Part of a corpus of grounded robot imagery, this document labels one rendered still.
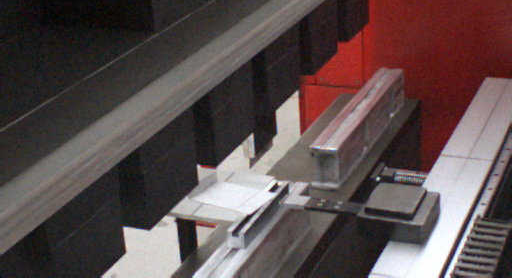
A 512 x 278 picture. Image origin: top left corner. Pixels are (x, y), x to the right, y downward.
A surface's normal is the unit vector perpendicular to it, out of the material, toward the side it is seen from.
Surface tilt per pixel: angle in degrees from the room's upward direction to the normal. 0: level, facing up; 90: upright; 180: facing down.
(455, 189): 0
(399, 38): 90
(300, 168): 0
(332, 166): 90
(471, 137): 0
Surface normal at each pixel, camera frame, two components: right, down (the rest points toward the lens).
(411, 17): -0.40, 0.38
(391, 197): -0.07, -0.92
